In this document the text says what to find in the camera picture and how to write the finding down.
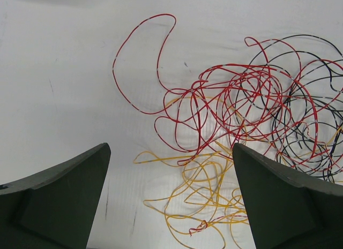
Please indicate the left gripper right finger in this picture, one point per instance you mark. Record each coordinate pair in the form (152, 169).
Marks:
(287, 208)

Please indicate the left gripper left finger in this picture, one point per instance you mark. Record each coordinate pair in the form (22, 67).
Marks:
(55, 208)

